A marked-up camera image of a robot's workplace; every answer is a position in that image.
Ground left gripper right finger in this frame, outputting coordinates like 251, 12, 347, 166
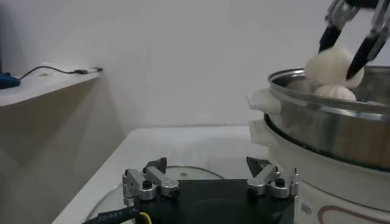
246, 156, 300, 201

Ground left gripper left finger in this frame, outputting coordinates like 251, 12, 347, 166
122, 156, 180, 202

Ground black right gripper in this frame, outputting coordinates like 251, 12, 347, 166
318, 0, 390, 80

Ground round glass pot lid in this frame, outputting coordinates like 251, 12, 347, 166
85, 165, 225, 224

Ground white steamed baozi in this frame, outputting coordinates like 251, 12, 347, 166
312, 85, 357, 102
304, 45, 365, 91

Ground perforated steel steamer basket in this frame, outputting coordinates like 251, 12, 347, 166
246, 65, 390, 172

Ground white electric cooker base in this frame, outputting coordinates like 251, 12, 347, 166
248, 118, 390, 224

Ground white side table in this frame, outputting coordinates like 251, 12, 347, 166
0, 70, 101, 107

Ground blue computer mouse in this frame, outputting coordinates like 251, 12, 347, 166
0, 72, 21, 90

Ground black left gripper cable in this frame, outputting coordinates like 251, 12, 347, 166
82, 206, 153, 224

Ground black cable plug adapter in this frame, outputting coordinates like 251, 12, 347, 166
74, 67, 104, 75

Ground thin black desk cable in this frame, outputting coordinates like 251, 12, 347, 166
18, 65, 80, 80

